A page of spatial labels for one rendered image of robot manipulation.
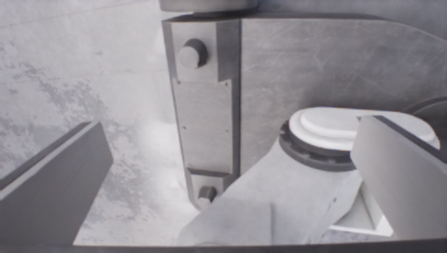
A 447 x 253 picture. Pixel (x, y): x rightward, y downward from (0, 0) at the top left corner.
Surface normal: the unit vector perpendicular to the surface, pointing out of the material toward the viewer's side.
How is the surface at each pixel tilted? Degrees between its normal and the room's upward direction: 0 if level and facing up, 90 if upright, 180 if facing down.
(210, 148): 0
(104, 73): 0
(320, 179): 90
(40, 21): 0
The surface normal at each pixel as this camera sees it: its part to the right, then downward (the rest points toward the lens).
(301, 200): -0.03, -0.86
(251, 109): -0.21, 0.51
